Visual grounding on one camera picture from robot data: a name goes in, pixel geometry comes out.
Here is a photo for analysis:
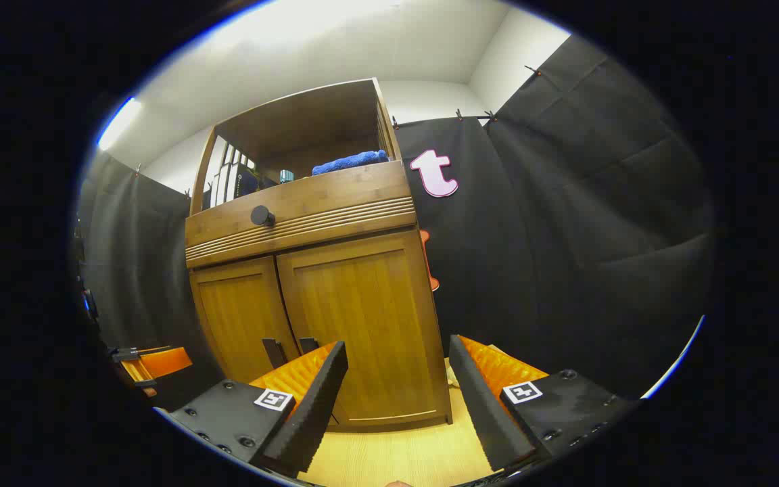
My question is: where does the wooden double-door shoe cabinet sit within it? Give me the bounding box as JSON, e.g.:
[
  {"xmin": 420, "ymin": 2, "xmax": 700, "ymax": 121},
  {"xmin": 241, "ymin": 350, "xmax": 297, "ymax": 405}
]
[{"xmin": 185, "ymin": 78, "xmax": 453, "ymax": 434}]

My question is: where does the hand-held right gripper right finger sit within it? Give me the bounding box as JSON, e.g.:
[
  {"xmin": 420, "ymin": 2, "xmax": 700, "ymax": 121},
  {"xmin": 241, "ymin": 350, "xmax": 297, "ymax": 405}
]
[{"xmin": 449, "ymin": 334, "xmax": 638, "ymax": 473}]

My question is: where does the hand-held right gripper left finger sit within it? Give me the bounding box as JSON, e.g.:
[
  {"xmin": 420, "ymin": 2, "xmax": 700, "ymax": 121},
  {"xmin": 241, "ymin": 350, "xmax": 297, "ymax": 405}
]
[{"xmin": 166, "ymin": 340, "xmax": 348, "ymax": 478}]

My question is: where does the wooden cabinet drawer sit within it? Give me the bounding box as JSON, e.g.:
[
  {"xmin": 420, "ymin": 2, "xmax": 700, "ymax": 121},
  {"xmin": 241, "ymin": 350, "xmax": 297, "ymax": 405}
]
[{"xmin": 185, "ymin": 160, "xmax": 418, "ymax": 269}]

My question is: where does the black backdrop cloth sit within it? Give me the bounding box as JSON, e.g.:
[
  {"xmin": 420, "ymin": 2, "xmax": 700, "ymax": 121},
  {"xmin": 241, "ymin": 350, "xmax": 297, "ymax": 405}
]
[{"xmin": 78, "ymin": 34, "xmax": 715, "ymax": 401}]

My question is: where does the blue folded towel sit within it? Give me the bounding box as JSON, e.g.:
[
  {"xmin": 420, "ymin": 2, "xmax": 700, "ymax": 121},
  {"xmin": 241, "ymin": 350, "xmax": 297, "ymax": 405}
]
[{"xmin": 312, "ymin": 149, "xmax": 390, "ymax": 177}]

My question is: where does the wooden shoe cabinet door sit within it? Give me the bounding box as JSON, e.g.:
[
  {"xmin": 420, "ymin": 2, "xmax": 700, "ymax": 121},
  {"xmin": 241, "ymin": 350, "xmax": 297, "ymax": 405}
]
[
  {"xmin": 190, "ymin": 256, "xmax": 302, "ymax": 386},
  {"xmin": 276, "ymin": 230, "xmax": 453, "ymax": 428}
]

